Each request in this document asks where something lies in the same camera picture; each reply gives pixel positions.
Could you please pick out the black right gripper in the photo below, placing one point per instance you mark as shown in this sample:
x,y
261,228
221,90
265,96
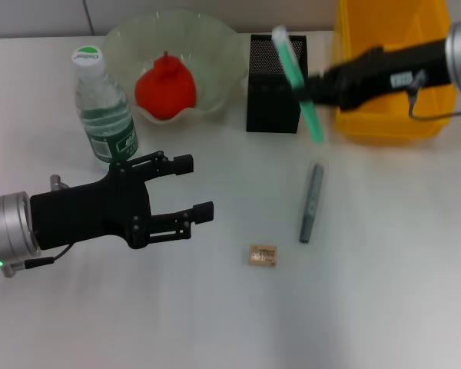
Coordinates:
x,y
388,77

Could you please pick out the yellow plastic storage bin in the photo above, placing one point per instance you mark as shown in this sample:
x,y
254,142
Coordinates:
x,y
388,125

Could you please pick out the black mesh pen holder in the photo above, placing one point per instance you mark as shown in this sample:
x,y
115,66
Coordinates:
x,y
270,111

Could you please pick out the pale green glass fruit plate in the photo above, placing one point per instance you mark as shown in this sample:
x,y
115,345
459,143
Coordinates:
x,y
215,57

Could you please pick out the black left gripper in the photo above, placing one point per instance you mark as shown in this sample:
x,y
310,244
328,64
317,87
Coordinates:
x,y
88,211

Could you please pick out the red-orange fruit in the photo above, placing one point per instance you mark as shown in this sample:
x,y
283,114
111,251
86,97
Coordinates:
x,y
165,92

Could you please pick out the clear water bottle green label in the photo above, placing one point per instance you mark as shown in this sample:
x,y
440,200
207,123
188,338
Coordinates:
x,y
105,115

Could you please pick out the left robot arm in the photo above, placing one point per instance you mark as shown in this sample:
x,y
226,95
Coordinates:
x,y
4,227

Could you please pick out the small beige eraser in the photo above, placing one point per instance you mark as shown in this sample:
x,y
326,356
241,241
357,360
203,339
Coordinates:
x,y
264,255

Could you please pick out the grey pen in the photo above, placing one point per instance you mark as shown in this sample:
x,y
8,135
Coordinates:
x,y
312,200

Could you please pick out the mint green pen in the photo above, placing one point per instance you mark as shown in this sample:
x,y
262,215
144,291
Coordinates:
x,y
292,65

